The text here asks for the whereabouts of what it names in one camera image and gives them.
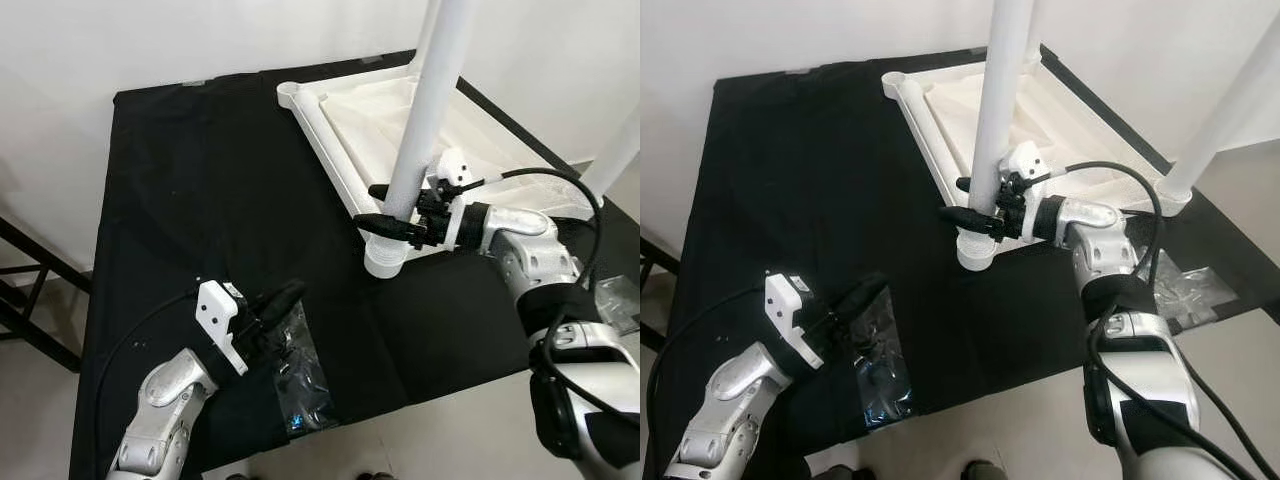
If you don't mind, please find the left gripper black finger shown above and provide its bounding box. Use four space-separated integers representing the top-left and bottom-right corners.
265 280 308 331
845 272 893 326
250 280 296 313
828 272 879 306

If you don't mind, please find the cream plastic table top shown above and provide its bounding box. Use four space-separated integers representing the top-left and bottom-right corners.
880 52 1196 274
276 62 603 281

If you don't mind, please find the black table cloth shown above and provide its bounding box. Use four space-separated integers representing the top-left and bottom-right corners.
645 42 1280 479
68 50 641 479

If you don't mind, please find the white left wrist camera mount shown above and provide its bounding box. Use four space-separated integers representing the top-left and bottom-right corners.
764 272 827 370
195 280 250 377

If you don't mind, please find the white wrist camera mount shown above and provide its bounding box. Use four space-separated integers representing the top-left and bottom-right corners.
432 147 479 251
764 272 827 370
1004 139 1053 243
195 280 250 377

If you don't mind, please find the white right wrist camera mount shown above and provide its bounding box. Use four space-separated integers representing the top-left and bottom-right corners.
432 147 479 251
1004 139 1053 243

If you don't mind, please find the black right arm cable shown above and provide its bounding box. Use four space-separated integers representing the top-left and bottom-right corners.
458 166 641 426
1030 160 1280 480

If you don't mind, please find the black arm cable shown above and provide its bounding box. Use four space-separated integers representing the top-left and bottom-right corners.
91 288 201 476
644 283 771 476
458 166 641 426
1030 160 1280 480

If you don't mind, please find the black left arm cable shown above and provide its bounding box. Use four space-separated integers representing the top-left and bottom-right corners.
91 288 201 476
644 283 771 476

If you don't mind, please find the black metal frame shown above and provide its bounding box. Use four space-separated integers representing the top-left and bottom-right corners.
0 215 93 373
640 235 681 351

